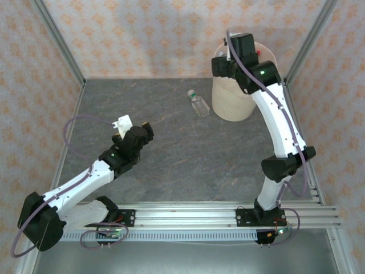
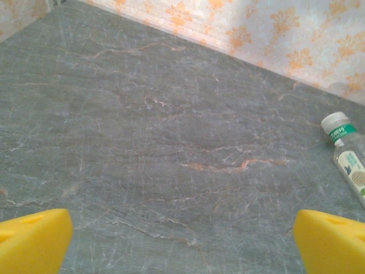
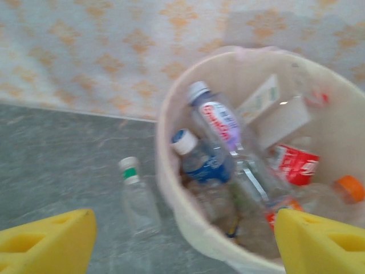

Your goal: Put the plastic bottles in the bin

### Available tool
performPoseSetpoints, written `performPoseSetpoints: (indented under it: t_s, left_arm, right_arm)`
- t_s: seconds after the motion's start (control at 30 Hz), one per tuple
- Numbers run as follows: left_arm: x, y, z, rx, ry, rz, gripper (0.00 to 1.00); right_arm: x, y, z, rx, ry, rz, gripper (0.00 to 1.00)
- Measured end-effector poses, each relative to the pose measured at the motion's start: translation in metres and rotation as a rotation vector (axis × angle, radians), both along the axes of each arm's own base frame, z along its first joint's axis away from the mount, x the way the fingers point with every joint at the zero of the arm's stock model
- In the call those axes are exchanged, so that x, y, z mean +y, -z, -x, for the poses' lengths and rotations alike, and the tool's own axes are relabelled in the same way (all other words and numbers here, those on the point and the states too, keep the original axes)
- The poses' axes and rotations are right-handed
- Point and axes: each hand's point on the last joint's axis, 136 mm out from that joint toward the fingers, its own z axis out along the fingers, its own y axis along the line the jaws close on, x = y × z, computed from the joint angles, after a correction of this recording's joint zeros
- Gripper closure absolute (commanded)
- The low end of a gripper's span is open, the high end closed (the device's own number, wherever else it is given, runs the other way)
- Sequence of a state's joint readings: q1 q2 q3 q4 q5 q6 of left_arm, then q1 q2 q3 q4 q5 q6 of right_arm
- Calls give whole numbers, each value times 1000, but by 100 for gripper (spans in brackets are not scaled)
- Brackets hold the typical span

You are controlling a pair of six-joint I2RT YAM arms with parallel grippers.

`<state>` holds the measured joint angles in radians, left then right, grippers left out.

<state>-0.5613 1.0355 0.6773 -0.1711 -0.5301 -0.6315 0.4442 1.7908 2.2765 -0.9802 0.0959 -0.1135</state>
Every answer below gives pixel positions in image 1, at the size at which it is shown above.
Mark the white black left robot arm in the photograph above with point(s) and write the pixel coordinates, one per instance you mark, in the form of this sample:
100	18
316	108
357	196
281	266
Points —
77	185

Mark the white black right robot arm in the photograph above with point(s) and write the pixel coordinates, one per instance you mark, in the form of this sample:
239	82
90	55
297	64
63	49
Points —
276	122

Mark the white ribbed plastic bin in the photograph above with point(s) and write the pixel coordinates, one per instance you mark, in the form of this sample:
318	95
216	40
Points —
231	100

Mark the clear bottle green cap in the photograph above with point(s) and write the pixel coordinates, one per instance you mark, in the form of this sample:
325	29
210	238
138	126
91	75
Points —
199	104

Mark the small controller circuit board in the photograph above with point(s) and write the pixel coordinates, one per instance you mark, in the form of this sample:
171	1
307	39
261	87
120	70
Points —
109	234
278	232

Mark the grey metal base panel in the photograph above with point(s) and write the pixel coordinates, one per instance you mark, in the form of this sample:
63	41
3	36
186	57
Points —
185	257

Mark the short aluminium side extrusion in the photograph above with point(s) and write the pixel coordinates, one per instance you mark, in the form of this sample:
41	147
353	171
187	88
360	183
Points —
316	191

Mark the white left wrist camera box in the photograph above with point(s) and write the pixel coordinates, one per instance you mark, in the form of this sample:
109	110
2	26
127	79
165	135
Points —
124	124

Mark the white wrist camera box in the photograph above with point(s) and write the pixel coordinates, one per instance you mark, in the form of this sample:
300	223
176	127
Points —
124	124
228	55

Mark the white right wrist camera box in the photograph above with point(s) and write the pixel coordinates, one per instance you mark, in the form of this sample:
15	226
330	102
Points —
228	55

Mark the aluminium table edge rail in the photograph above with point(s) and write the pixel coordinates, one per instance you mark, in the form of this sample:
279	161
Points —
75	111
342	251

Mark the aluminium frame corner post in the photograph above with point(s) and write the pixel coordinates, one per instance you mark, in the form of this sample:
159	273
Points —
60	42
308	42

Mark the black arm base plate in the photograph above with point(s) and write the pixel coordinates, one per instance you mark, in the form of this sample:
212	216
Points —
243	217
128	218

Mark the long aluminium mounting rail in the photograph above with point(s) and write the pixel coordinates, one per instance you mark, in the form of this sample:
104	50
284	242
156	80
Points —
185	214

